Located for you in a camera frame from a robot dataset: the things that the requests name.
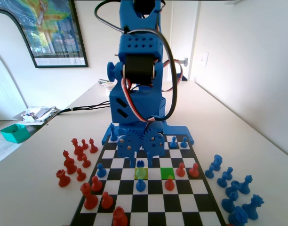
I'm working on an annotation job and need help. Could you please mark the red plastic chess rook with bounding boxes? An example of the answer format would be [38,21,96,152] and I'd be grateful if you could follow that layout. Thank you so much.
[80,183,99,210]

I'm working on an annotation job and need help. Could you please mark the pile of papers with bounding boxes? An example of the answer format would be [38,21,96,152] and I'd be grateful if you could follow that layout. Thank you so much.
[16,105,62,126]

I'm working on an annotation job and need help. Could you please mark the teal plastic box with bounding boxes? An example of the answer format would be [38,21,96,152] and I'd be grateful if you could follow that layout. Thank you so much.
[0,124,32,144]

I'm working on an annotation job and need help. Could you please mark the white stacked items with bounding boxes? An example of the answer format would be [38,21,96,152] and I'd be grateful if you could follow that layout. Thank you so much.
[104,81,115,94]

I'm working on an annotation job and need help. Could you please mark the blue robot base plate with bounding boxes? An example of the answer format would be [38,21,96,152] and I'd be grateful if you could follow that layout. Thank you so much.
[101,121,195,145]

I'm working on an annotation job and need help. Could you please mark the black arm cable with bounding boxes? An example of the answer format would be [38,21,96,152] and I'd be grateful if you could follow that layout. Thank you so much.
[94,0,178,123]

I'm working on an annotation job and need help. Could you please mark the blue chess rook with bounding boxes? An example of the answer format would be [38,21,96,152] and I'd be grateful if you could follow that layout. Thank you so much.
[225,180,241,196]
[135,160,146,179]

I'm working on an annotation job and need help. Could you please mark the white door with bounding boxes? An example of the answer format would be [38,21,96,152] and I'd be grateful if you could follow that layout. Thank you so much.
[167,0,201,82]

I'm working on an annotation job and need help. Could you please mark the red white black servo wire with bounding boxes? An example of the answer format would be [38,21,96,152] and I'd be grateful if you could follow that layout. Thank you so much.
[121,77,156,124]
[161,59,184,95]

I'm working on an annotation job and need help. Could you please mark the framed map poster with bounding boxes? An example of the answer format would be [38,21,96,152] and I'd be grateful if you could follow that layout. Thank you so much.
[0,0,89,69]

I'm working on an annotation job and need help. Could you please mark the white light switch plate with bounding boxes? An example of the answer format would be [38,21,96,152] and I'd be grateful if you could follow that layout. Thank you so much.
[200,52,210,69]

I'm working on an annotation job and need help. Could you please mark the black white chessboard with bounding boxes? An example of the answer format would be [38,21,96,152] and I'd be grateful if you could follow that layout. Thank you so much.
[70,134,227,226]

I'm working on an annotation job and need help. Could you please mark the red chess knight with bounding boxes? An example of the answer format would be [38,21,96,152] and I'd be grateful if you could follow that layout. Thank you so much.
[73,145,86,161]
[64,157,78,175]

